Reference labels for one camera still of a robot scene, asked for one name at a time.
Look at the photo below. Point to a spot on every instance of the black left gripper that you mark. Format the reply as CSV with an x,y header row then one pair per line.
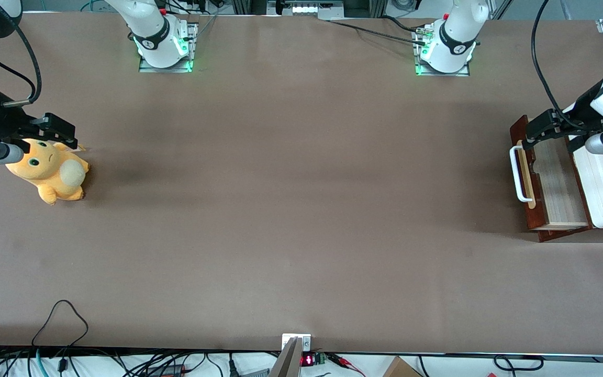
x,y
578,107

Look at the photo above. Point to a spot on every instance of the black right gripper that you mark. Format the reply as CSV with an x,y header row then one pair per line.
x,y
4,119

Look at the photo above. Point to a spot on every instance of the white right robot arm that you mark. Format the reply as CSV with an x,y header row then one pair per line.
x,y
155,31

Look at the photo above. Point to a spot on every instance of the yellow plush toy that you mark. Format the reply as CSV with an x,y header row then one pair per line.
x,y
55,178

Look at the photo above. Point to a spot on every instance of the black power adapter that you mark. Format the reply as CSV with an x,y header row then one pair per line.
x,y
168,370

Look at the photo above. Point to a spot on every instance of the white lit device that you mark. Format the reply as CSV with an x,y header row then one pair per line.
x,y
306,8

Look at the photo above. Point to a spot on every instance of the brown cardboard box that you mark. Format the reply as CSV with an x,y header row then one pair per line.
x,y
401,368

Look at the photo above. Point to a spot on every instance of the small green circuit board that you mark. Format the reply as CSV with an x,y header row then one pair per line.
x,y
321,358

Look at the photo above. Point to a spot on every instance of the small red display module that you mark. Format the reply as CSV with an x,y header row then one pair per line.
x,y
308,360

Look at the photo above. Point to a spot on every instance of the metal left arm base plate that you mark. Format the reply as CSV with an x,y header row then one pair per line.
x,y
440,73

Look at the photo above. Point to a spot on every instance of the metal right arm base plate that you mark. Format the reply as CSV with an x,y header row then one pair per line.
x,y
192,47

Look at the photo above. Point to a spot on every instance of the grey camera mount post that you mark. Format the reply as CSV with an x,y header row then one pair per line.
x,y
288,361

